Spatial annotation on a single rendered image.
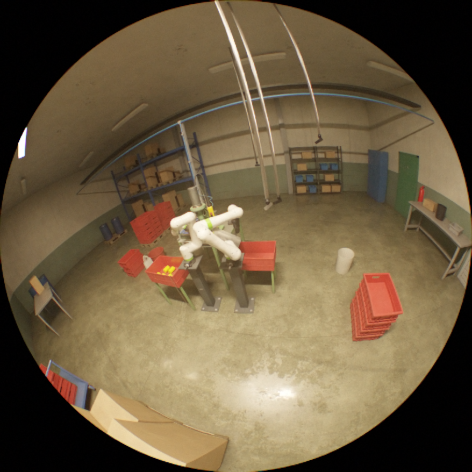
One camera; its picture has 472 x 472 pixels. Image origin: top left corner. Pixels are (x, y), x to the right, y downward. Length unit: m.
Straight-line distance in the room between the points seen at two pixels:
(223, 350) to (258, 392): 0.73
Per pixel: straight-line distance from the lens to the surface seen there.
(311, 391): 2.08
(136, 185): 9.66
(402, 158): 6.27
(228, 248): 1.48
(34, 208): 9.46
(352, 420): 2.26
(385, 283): 2.33
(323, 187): 6.99
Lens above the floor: 2.03
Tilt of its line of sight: 29 degrees down
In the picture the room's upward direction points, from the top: 13 degrees counter-clockwise
